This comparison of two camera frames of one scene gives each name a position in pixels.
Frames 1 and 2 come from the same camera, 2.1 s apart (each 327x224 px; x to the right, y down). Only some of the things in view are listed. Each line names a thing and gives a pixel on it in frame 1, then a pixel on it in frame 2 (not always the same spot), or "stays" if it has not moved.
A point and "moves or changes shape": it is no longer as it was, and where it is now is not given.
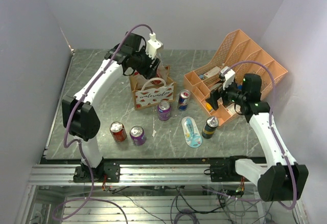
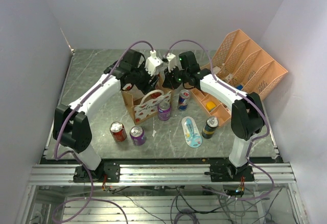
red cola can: x=118 y=131 stays
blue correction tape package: x=192 y=134 stays
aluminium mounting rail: x=145 y=173 stays
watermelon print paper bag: x=154 y=91 moves or changes shape
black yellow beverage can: x=209 y=127 stays
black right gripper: x=215 y=94 to x=168 y=82
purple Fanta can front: x=137 y=135 stays
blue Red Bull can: x=184 y=95 stays
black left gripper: x=149 y=72 to x=146 y=87
